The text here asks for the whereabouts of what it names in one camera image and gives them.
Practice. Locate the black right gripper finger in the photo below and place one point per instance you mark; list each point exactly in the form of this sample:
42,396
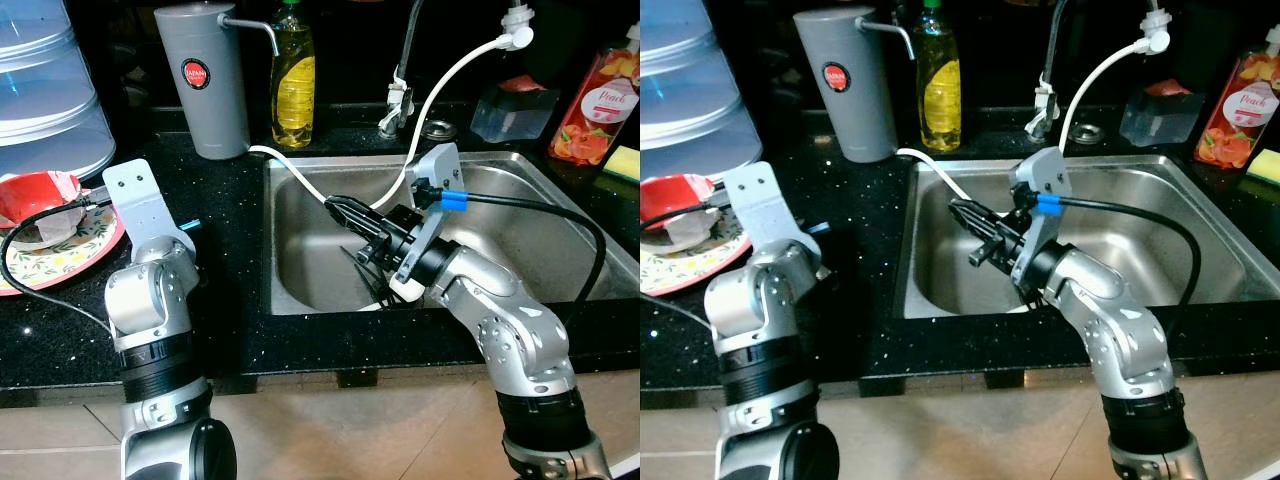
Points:
374,254
358,213
985,255
978,215

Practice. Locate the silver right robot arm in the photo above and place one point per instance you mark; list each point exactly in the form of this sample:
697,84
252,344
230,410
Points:
1115,325
510,320

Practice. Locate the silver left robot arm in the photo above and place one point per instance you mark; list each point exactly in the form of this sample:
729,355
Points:
150,310
750,310

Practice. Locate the black knife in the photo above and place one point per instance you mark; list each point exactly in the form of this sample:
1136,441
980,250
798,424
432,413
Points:
358,268

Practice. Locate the yellow dish soap bottle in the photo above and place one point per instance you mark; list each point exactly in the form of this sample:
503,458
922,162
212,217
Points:
938,95
293,95

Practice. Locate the stainless steel sink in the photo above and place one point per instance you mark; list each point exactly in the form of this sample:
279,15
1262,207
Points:
530,230
1150,235

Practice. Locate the chrome faucet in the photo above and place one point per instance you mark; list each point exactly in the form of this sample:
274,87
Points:
1045,95
400,90

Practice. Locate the clear plastic container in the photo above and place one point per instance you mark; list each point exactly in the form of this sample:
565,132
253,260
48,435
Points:
512,115
1160,118

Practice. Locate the grey water dispenser jug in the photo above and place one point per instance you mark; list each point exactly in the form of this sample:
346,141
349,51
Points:
205,95
850,100

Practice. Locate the yellow sponge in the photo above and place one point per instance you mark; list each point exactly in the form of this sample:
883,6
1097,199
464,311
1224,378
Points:
1265,165
625,162

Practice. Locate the white tap filter head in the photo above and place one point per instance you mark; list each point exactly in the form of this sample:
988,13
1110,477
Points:
1157,35
518,28

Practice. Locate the red bowl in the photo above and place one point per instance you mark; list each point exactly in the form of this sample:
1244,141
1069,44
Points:
35,192
670,195

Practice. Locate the white crumpled tissue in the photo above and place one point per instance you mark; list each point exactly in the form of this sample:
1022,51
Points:
692,232
50,228

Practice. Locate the floral plate with red rim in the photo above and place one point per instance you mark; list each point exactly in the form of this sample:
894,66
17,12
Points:
690,268
60,262

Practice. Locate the translucent stacked plastic containers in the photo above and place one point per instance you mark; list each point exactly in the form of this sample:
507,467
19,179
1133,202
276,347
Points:
685,95
45,90

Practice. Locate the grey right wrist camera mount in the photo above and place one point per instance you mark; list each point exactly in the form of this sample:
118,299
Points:
1040,175
438,165

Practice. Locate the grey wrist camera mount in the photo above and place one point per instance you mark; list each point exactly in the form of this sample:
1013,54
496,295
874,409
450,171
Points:
765,210
140,205
1040,175
438,165

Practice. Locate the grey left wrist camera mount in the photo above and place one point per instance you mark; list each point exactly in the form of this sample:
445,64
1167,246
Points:
765,210
140,205

